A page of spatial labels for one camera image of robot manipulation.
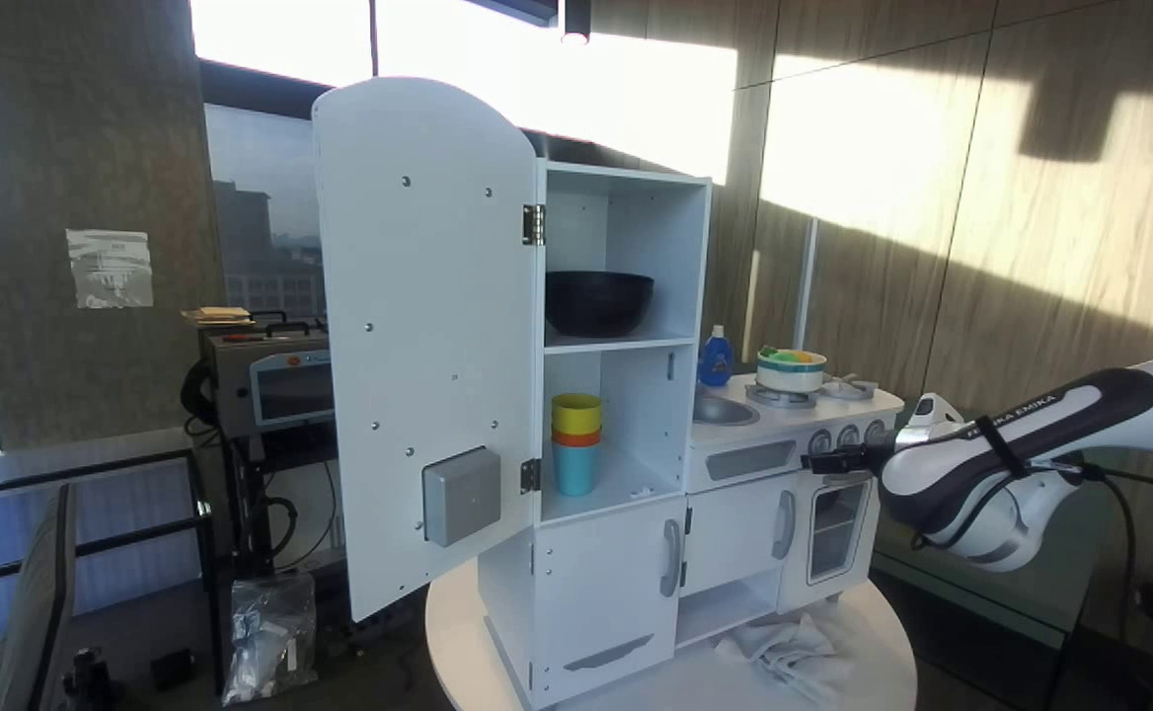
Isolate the paper sheet on wall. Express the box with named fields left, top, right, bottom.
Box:
left=64, top=227, right=160, bottom=318

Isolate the blue bottle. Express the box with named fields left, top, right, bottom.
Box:
left=696, top=322, right=739, bottom=396

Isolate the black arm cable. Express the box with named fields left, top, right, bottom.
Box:
left=1046, top=452, right=1153, bottom=642

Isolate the tall white cupboard door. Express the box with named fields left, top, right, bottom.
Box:
left=310, top=74, right=548, bottom=627

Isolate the round white table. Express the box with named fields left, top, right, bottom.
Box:
left=423, top=559, right=923, bottom=711

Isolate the dark monitor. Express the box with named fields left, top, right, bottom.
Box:
left=0, top=481, right=82, bottom=711

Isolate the grey block on door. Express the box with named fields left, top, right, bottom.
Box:
left=420, top=443, right=510, bottom=552

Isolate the black equipment rack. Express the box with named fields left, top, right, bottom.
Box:
left=177, top=353, right=343, bottom=584

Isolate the white door with grey handle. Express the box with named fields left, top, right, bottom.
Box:
left=686, top=475, right=809, bottom=605
left=534, top=506, right=686, bottom=664

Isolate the grey grille panel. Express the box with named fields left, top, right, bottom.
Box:
left=702, top=439, right=801, bottom=485

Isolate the green bench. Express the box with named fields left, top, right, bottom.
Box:
left=868, top=518, right=1153, bottom=655

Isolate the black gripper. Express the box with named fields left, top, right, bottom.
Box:
left=801, top=443, right=900, bottom=477

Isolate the yellow cup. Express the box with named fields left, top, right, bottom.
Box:
left=548, top=392, right=609, bottom=446

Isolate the white toy kitchen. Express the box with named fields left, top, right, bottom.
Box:
left=473, top=155, right=914, bottom=711

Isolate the grey toy sink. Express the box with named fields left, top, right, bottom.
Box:
left=692, top=388, right=764, bottom=432

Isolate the black metal railing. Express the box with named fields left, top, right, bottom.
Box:
left=0, top=446, right=228, bottom=669

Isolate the black bowl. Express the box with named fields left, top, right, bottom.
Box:
left=547, top=271, right=660, bottom=340

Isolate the white vertical pole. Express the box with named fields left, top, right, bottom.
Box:
left=801, top=219, right=825, bottom=355

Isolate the clear plastic bag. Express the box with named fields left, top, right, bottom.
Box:
left=219, top=568, right=324, bottom=711

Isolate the blue cup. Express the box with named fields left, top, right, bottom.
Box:
left=552, top=446, right=606, bottom=501

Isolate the grey machine box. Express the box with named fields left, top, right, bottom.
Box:
left=197, top=322, right=341, bottom=439

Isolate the white cloth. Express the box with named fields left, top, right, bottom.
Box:
left=715, top=609, right=860, bottom=698

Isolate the oven door with window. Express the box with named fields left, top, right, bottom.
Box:
left=807, top=471, right=880, bottom=593

